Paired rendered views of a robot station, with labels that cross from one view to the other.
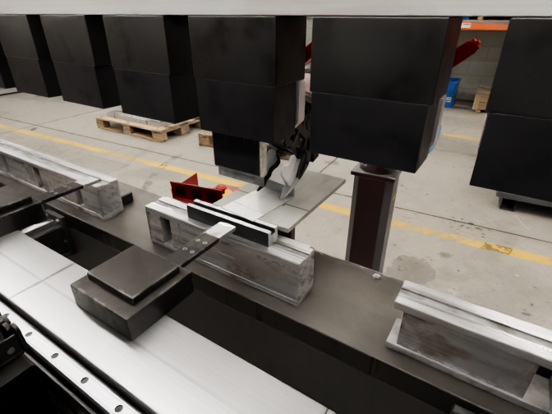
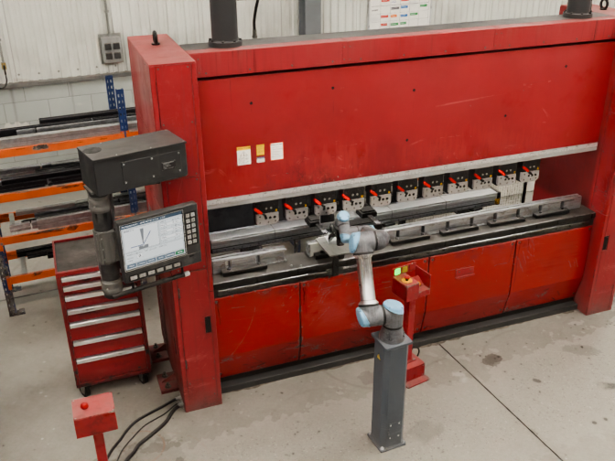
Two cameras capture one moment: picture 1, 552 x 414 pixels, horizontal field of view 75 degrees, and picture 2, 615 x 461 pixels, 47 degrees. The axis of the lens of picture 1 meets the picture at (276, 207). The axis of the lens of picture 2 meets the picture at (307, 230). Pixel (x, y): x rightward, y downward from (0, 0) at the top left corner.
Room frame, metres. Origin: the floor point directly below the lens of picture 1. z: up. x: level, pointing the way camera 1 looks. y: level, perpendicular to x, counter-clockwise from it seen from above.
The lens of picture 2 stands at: (3.06, -3.43, 3.13)
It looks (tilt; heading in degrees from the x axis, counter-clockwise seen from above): 26 degrees down; 127
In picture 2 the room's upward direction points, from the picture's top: 1 degrees counter-clockwise
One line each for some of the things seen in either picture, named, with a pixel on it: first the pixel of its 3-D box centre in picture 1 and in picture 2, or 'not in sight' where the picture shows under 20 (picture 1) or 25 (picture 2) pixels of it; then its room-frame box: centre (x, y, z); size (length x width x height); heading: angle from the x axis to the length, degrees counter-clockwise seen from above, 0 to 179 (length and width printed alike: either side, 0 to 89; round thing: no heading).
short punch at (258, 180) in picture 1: (239, 154); (327, 218); (0.59, 0.06, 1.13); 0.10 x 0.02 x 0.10; 57
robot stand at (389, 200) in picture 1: (366, 245); (389, 390); (1.40, -0.43, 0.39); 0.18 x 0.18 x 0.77; 61
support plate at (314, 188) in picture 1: (283, 192); (335, 245); (0.71, -0.02, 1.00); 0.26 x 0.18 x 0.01; 147
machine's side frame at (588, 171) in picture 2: not in sight; (586, 162); (1.67, 2.07, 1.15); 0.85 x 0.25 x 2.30; 147
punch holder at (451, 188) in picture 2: not in sight; (455, 180); (1.12, 0.88, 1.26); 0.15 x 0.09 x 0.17; 57
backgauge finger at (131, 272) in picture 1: (174, 257); (318, 224); (0.45, 0.16, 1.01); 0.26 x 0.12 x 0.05; 147
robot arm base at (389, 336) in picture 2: (379, 156); (392, 329); (1.40, -0.43, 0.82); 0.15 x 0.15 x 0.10
